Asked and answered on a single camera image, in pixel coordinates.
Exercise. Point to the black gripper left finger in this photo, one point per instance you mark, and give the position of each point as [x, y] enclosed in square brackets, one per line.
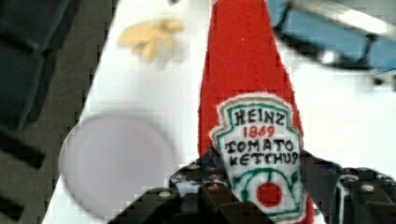
[199, 193]

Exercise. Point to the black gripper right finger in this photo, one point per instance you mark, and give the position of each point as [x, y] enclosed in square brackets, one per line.
[349, 195]

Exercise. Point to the purple round plate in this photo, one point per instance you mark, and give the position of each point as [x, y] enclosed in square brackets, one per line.
[109, 161]

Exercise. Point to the peeled toy banana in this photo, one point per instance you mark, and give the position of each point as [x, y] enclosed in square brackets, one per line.
[148, 37]

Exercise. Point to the red plush ketchup bottle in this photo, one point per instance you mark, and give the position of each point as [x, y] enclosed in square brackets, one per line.
[248, 113]

